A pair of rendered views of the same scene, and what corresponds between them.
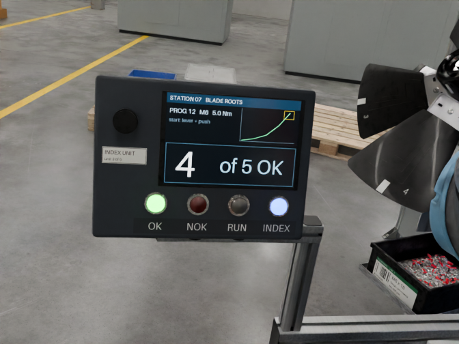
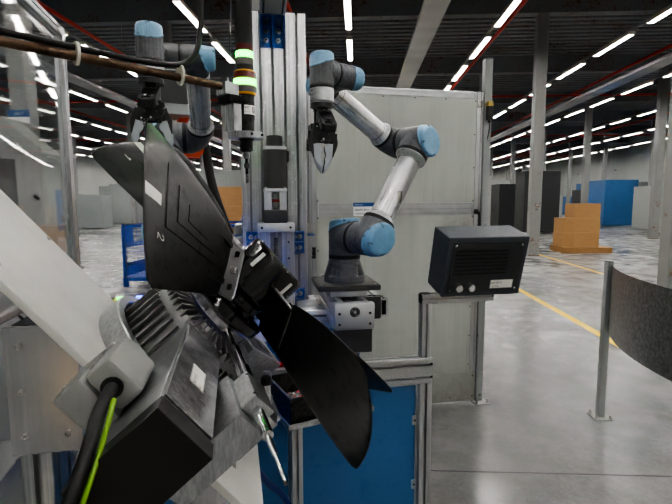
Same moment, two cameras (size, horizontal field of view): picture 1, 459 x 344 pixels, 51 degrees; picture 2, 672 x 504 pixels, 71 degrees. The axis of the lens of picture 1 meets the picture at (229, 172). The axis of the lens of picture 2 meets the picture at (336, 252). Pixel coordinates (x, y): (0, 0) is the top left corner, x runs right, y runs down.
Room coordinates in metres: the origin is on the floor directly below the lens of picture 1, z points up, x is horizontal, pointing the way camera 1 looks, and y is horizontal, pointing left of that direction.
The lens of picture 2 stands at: (2.01, -0.40, 1.34)
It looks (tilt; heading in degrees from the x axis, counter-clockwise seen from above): 6 degrees down; 180
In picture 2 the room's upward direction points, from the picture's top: straight up
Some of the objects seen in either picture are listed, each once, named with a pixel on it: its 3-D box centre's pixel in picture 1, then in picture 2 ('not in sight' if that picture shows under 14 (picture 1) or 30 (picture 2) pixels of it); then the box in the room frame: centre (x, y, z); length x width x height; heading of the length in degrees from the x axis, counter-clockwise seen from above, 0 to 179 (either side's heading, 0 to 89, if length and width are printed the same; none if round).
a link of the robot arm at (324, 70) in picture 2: not in sight; (322, 70); (0.52, -0.43, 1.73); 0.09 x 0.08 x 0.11; 129
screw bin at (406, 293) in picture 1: (434, 271); (317, 392); (0.85, -0.44, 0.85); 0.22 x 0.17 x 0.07; 117
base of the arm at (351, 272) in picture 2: not in sight; (344, 267); (0.28, -0.36, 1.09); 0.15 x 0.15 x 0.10
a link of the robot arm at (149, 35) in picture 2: not in sight; (149, 44); (0.61, -0.92, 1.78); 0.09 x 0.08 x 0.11; 14
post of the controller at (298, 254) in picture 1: (299, 275); (424, 324); (0.62, -0.13, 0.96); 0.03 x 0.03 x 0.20; 12
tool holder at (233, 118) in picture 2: not in sight; (241, 112); (1.09, -0.58, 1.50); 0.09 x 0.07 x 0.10; 137
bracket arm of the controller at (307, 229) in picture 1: (240, 228); (456, 296); (0.60, -0.03, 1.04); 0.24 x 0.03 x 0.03; 102
